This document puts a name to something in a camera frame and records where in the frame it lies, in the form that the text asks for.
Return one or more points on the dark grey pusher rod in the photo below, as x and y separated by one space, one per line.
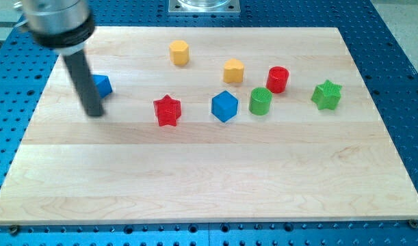
81 76

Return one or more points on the blue triangle block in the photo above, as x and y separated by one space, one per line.
103 85

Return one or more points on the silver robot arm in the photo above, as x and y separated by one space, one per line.
65 26

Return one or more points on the red star block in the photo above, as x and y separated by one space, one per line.
167 110

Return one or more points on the green star block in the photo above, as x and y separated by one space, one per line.
327 95

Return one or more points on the yellow hexagon block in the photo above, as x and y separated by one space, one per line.
179 52

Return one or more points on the light wooden board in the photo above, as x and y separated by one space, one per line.
296 163

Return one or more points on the blue cube block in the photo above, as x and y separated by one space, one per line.
224 106

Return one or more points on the yellow heart block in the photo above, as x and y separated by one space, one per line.
233 71

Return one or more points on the green cylinder block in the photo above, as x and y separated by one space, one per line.
260 101

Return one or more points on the red cylinder block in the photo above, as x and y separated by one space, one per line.
277 79

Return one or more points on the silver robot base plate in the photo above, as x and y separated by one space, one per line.
203 7

